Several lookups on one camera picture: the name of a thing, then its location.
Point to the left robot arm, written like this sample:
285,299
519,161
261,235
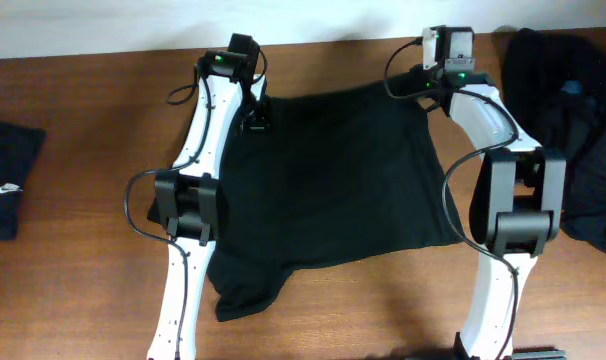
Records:
188,196

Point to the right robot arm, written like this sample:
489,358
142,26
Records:
517,201

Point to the folded black Nike garment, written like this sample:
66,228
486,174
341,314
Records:
19,149

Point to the black t-shirt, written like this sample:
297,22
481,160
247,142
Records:
339,177

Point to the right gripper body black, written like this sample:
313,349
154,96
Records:
424,82

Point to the black clothes pile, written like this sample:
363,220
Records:
555,87

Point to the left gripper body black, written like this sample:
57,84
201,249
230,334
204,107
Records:
256,118

